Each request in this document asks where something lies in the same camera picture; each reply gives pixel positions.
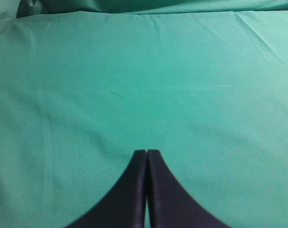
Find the green cloth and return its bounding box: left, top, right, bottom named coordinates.
left=0, top=0, right=288, bottom=228

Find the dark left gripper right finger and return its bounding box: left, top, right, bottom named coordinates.
left=147, top=150, right=228, bottom=228

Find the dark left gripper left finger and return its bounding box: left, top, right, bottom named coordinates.
left=67, top=150, right=147, bottom=228

